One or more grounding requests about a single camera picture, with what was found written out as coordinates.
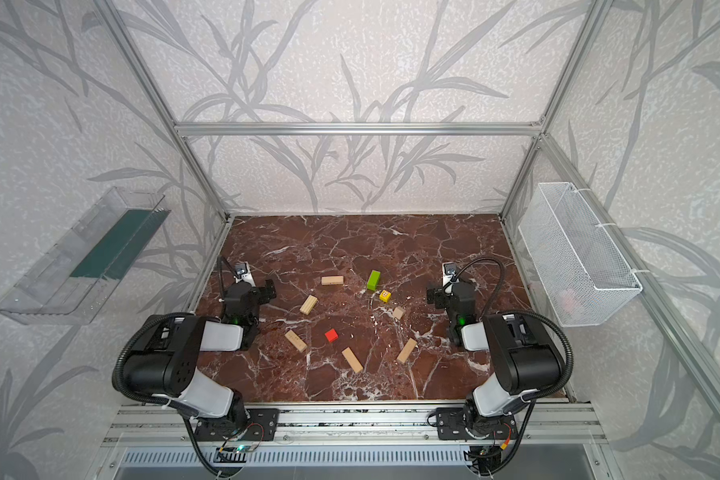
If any natural wood block top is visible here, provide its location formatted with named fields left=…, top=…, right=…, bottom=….
left=321, top=276, right=344, bottom=286

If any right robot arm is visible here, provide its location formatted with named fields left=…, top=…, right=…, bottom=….
left=426, top=282, right=574, bottom=431

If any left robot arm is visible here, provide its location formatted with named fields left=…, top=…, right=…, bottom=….
left=112, top=279, right=277, bottom=429

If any grooved natural wood block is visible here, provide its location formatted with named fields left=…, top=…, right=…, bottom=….
left=300, top=295, right=318, bottom=315

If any green long block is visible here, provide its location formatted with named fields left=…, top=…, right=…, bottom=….
left=367, top=270, right=381, bottom=292

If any red cube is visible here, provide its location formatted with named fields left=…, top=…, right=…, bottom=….
left=325, top=329, right=339, bottom=343

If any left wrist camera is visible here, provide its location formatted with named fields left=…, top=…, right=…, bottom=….
left=233, top=262, right=256, bottom=287

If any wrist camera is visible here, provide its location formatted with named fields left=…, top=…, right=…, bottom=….
left=233, top=262, right=256, bottom=287
left=442, top=262, right=460, bottom=287

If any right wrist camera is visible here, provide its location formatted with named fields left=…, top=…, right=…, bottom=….
left=442, top=262, right=460, bottom=287

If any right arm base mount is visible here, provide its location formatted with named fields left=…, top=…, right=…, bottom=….
left=426, top=406, right=518, bottom=442

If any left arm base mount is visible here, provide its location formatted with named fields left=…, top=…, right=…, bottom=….
left=193, top=408, right=280, bottom=442

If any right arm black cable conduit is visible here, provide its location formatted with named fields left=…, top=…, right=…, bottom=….
left=449, top=257, right=575, bottom=400

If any white wire wall basket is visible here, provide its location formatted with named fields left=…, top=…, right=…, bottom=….
left=518, top=182, right=643, bottom=327

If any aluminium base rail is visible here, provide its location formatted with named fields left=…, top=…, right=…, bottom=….
left=102, top=398, right=608, bottom=447

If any clear plastic wall bin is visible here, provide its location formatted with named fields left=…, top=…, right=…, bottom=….
left=0, top=187, right=171, bottom=325

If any aluminium frame crossbar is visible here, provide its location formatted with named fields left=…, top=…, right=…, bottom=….
left=174, top=122, right=541, bottom=137

